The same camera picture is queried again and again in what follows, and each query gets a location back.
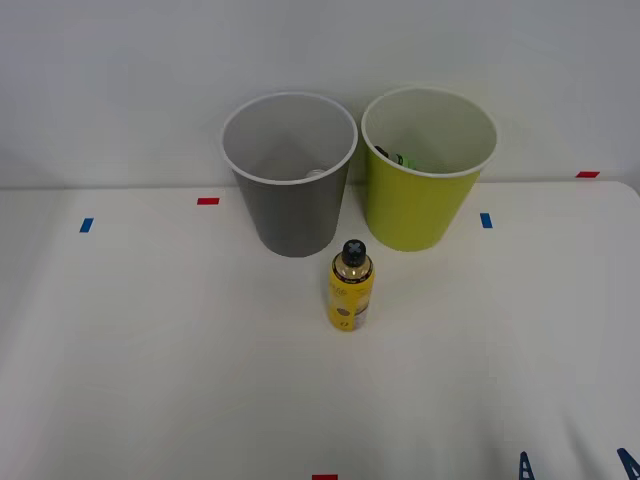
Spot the yellow label bottle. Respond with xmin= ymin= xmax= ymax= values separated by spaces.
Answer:
xmin=327 ymin=238 xmax=375 ymax=333

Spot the grey plastic waste bin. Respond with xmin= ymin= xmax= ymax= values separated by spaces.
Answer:
xmin=220 ymin=91 xmax=360 ymax=259

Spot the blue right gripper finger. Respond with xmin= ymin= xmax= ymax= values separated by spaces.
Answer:
xmin=615 ymin=446 xmax=640 ymax=480
xmin=516 ymin=450 xmax=537 ymax=480

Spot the yellow-green plastic waste bin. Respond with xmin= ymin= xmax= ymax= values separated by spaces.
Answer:
xmin=360 ymin=86 xmax=499 ymax=253

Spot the green label plastic bottle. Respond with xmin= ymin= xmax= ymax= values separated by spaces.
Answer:
xmin=374 ymin=144 xmax=424 ymax=169

